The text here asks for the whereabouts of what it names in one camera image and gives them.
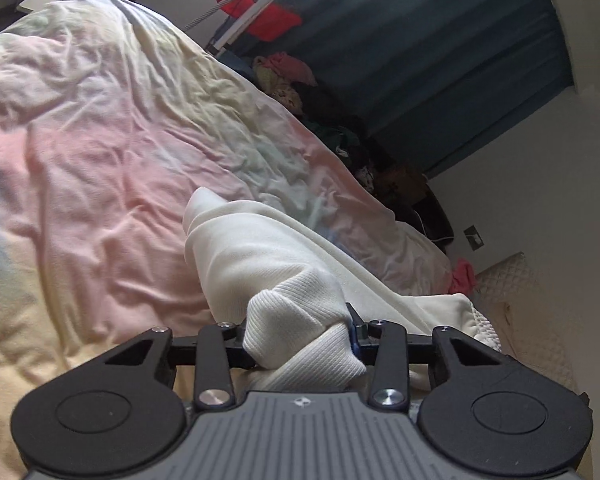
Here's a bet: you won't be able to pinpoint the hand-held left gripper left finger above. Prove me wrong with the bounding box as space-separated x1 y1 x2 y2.
101 322 251 410

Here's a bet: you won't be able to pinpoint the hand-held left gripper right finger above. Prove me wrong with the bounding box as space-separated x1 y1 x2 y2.
345 302 512 410

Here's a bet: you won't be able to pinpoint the white sweatpants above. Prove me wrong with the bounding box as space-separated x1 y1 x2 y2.
182 186 503 393

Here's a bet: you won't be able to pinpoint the pile of clothes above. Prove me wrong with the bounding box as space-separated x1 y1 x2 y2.
252 52 431 211

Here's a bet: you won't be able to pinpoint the pink cloth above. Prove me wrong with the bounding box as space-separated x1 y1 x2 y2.
449 257 477 295

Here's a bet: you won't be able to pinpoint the dark bedside stand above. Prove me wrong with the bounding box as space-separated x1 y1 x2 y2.
395 165 458 253

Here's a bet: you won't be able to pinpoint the brown box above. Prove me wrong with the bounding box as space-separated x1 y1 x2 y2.
380 164 427 203

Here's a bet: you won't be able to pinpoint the beige quilted headboard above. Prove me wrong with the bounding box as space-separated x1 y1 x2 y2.
472 252 588 396

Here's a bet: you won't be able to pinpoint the pastel bed blanket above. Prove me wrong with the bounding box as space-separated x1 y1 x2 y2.
0 0 453 480

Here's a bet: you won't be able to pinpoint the teal curtain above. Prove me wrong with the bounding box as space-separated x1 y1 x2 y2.
260 0 573 176

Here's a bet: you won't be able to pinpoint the red cloth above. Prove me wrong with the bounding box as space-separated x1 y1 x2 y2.
217 0 303 43

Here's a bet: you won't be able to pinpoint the white cable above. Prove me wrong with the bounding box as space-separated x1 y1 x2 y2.
414 209 456 241

